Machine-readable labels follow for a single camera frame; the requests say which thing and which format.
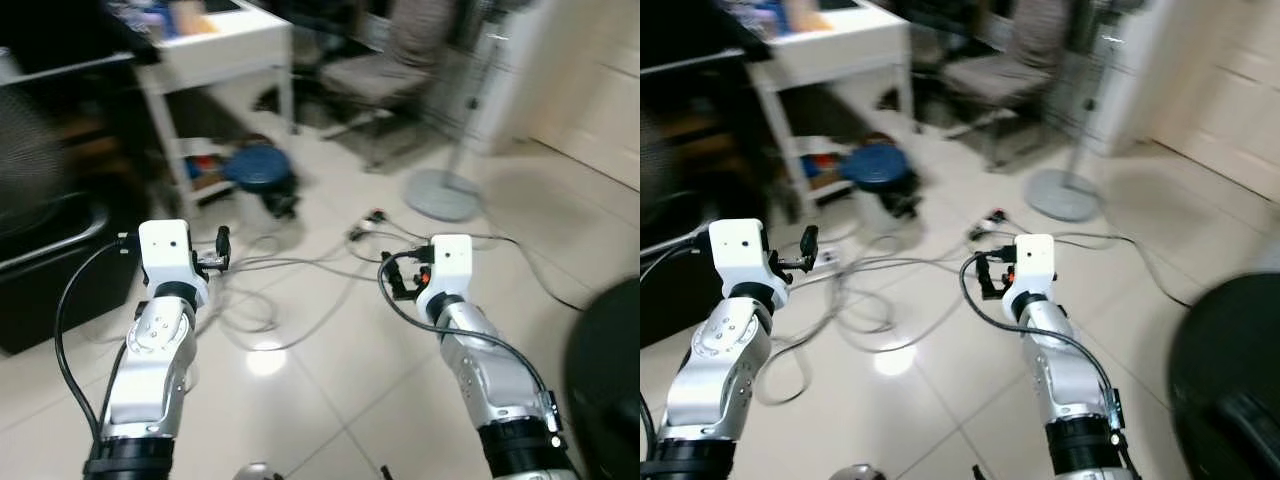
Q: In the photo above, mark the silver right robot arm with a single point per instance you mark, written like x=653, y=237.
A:
x=1070, y=380
x=495, y=380

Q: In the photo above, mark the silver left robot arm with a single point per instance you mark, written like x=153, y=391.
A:
x=715, y=360
x=150, y=370

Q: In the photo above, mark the grey floor fan stand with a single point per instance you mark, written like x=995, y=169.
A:
x=440, y=195
x=1062, y=195

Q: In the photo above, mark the black power strip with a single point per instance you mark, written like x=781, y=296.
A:
x=368, y=225
x=990, y=225

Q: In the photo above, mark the blue round stool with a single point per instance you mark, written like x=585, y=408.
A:
x=258, y=168
x=878, y=166

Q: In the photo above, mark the black low cabinet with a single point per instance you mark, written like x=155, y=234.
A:
x=665, y=280
x=40, y=270

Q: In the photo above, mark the white table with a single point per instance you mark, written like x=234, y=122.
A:
x=840, y=45
x=225, y=50

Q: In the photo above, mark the grey office chair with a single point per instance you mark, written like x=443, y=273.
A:
x=1000, y=72
x=375, y=75

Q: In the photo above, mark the black round seat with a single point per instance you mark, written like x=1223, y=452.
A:
x=610, y=390
x=1230, y=380

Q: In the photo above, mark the white cabinet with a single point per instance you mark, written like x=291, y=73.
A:
x=1220, y=80
x=590, y=80

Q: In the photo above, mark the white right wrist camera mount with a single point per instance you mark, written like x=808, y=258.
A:
x=448, y=262
x=1035, y=262

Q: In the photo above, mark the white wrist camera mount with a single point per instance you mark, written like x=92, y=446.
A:
x=738, y=250
x=448, y=262
x=165, y=250
x=1035, y=262

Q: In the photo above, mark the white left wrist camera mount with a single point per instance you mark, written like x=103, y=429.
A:
x=165, y=250
x=738, y=250

